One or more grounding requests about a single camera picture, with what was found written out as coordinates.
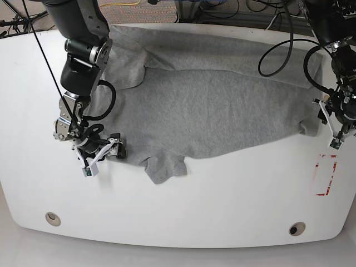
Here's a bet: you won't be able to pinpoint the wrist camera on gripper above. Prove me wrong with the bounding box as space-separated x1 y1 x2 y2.
329 138 344 150
82 164 99 177

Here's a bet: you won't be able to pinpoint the right table cable grommet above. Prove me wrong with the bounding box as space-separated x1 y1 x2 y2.
289 222 306 236

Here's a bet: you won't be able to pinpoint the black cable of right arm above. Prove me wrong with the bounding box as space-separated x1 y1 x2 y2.
22 0 117 145

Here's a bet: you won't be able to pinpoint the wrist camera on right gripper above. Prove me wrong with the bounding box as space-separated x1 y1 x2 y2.
82 164 99 177

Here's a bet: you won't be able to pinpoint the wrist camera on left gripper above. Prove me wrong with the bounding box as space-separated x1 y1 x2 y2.
329 138 344 150

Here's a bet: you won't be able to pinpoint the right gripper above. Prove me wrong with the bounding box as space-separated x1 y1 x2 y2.
72 133 127 168

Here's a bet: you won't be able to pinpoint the grey T-shirt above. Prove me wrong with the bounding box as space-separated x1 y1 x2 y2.
101 25 321 184

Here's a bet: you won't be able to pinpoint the black tripod legs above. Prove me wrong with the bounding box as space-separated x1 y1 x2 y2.
1 1 48 39

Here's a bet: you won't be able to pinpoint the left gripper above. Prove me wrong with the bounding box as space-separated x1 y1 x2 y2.
313 98 355 141

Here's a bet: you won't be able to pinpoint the table cable grommet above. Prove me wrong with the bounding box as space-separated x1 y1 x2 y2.
289 222 306 236
45 212 61 227

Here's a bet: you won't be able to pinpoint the yellow cable on floor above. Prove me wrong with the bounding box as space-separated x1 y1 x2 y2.
98 0 141 9

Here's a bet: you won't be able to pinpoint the left table cable grommet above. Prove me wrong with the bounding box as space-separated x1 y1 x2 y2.
45 212 61 227

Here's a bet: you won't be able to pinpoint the red tape rectangle marking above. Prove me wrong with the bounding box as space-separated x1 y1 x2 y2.
312 154 338 196

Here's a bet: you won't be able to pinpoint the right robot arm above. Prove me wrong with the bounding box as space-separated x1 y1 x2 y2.
42 1 126 170

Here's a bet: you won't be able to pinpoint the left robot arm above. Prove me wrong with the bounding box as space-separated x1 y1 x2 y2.
297 1 355 139

